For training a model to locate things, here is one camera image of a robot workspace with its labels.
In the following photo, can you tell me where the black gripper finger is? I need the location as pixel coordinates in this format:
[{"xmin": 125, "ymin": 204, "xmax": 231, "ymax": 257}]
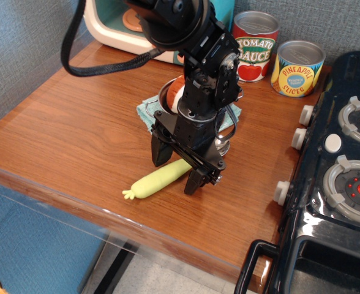
[
  {"xmin": 151, "ymin": 136, "xmax": 173, "ymax": 167},
  {"xmin": 184, "ymin": 167, "xmax": 207, "ymax": 195}
]

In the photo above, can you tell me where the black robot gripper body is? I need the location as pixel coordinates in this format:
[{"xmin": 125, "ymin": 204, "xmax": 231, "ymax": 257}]
[{"xmin": 152, "ymin": 110, "xmax": 226, "ymax": 185}]

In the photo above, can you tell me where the yellow handled metal spoon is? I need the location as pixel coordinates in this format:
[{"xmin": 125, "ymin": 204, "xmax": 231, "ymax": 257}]
[{"xmin": 122, "ymin": 159, "xmax": 192, "ymax": 200}]

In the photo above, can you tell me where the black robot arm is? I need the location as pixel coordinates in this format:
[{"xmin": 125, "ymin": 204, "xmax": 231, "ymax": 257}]
[{"xmin": 128, "ymin": 1, "xmax": 241, "ymax": 195}]

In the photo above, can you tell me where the small steel pot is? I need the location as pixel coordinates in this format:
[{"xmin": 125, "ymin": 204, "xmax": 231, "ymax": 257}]
[{"xmin": 144, "ymin": 78, "xmax": 244, "ymax": 123}]

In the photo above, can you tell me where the plush mushroom toy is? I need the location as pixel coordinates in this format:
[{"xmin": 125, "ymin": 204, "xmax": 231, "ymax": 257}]
[{"xmin": 166, "ymin": 75, "xmax": 185, "ymax": 113}]

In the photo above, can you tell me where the light blue folded cloth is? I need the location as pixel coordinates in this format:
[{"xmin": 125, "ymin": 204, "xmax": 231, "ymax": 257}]
[{"xmin": 137, "ymin": 95, "xmax": 233, "ymax": 134}]

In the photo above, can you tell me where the tomato sauce can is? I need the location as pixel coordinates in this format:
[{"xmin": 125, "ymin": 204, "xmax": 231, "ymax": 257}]
[{"xmin": 233, "ymin": 10, "xmax": 280, "ymax": 82}]

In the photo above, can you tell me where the pineapple slices can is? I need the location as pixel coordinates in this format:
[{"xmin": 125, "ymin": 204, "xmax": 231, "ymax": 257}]
[{"xmin": 271, "ymin": 40, "xmax": 326, "ymax": 97}]

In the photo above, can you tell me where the teal toy microwave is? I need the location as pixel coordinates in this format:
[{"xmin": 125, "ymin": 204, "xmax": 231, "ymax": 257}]
[{"xmin": 84, "ymin": 1, "xmax": 234, "ymax": 65}]

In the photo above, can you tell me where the black toy stove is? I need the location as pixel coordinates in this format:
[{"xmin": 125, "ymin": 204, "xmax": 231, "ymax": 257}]
[{"xmin": 235, "ymin": 51, "xmax": 360, "ymax": 293}]

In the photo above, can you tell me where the black braided cable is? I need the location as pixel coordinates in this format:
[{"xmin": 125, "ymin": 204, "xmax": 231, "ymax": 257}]
[{"xmin": 60, "ymin": 0, "xmax": 165, "ymax": 78}]

